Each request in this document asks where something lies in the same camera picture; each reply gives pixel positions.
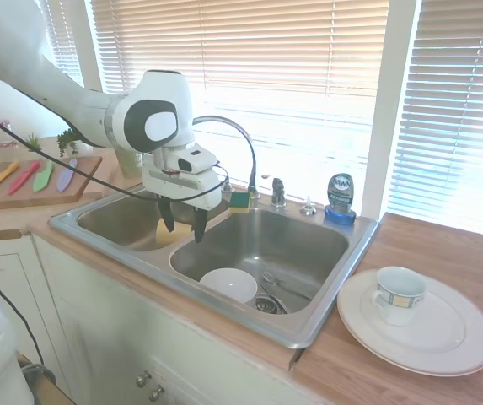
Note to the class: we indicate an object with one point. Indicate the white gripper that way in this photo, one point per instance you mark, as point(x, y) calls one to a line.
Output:
point(182, 185)

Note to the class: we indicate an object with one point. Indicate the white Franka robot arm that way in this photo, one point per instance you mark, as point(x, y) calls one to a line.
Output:
point(76, 101)

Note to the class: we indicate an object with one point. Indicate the chrome gooseneck faucet spout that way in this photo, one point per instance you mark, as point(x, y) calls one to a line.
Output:
point(251, 160)

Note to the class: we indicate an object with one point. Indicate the plain yellow sponge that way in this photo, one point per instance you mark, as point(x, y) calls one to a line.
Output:
point(180, 233)

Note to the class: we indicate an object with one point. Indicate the green and yellow sponge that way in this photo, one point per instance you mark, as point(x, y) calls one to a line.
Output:
point(241, 201)

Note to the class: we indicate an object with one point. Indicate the white bowl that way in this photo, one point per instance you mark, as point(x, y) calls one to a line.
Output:
point(229, 284)

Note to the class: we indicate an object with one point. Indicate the pale green cup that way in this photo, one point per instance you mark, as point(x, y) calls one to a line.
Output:
point(128, 164)

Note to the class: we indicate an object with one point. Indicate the stainless steel double sink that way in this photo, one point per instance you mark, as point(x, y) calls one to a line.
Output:
point(266, 236)

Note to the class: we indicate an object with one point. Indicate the wooden cutting board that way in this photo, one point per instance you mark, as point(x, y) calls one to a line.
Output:
point(78, 177)

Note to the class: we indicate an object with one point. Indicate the metal table knife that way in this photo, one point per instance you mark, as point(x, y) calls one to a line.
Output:
point(272, 297)

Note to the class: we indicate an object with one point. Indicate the metal drain strainer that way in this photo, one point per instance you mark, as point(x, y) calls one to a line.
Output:
point(266, 304)

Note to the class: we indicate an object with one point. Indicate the small chrome sink sprayer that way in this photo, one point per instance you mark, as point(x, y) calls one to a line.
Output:
point(308, 207)

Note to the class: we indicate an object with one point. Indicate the purple plastic knife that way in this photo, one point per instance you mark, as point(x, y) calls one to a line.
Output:
point(66, 177)

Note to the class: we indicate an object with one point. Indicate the white kitchen cabinet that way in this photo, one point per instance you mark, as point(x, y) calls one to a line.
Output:
point(98, 316)

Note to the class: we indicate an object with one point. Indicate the leafy plant in white pot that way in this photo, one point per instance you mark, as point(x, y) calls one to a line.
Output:
point(69, 141)

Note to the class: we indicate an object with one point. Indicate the green plastic knife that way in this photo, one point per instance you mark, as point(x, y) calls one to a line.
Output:
point(43, 179)

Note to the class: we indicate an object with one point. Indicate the blue dish soap bottle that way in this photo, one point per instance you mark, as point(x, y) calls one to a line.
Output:
point(341, 198)

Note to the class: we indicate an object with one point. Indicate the metal cabinet knob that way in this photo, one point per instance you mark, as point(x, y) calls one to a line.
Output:
point(156, 393)
point(143, 379)

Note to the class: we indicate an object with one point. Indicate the red plastic knife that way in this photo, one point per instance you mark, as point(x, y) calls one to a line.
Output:
point(24, 177)

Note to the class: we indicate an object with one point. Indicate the small spiky green plant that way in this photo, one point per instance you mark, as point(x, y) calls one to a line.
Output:
point(33, 142)

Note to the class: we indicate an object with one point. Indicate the wide white window blind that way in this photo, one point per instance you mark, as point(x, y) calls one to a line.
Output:
point(287, 76)

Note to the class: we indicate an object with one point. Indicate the narrow white window blind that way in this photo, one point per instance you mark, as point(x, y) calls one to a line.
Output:
point(66, 38)

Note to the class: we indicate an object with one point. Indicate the white patterned teacup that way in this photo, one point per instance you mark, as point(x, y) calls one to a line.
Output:
point(397, 299)

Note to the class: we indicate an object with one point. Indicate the large white dinner plate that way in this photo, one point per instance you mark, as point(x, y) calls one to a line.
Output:
point(447, 337)

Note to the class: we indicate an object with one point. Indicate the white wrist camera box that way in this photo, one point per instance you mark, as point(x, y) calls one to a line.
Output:
point(194, 160)

